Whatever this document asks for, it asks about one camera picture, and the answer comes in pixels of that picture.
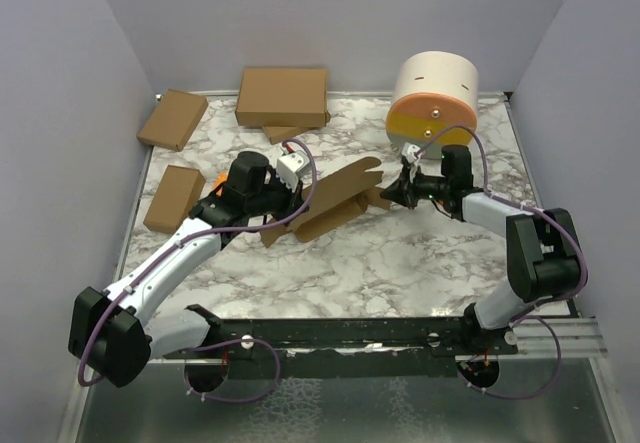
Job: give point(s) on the round pastel drawer cabinet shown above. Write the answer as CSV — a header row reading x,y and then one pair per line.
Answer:
x,y
435,94

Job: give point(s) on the folded cardboard box back left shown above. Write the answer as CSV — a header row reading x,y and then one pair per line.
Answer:
x,y
173,120

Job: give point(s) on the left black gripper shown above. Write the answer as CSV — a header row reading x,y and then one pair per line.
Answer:
x,y
293,199

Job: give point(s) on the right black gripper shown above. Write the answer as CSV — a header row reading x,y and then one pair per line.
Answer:
x,y
401,194

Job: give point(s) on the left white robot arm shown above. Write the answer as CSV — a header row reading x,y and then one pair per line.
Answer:
x,y
111,330

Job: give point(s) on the brown cardboard box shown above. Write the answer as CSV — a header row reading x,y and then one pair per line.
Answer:
x,y
338,199

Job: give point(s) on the aluminium rail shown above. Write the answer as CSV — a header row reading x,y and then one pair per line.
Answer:
x,y
577,337

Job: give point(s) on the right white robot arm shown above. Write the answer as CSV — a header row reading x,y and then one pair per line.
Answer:
x,y
544,260

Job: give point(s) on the folded cardboard box front left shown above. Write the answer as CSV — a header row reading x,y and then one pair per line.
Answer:
x,y
178,191

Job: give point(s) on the small cardboard box under stack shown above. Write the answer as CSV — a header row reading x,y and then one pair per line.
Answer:
x,y
276,134

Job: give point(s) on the large folded cardboard box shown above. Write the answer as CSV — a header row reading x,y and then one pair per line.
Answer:
x,y
283,97

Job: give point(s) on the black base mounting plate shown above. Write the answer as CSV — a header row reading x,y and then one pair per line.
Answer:
x,y
322,348

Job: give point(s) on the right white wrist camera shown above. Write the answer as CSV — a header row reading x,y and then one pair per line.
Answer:
x,y
410,154

